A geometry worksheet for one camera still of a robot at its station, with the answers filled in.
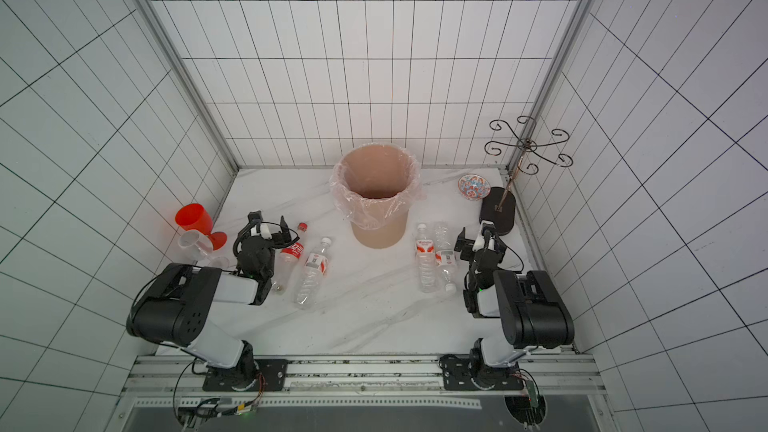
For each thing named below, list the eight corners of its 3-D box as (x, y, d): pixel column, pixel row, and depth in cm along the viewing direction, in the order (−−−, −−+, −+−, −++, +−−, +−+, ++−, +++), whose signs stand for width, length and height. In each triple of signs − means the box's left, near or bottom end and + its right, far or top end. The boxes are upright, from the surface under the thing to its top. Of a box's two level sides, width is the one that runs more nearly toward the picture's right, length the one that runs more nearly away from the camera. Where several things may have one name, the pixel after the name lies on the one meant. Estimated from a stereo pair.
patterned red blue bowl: (461, 200, 110) (462, 194, 107) (456, 179, 117) (458, 173, 114) (490, 200, 110) (492, 194, 107) (484, 179, 117) (486, 173, 114)
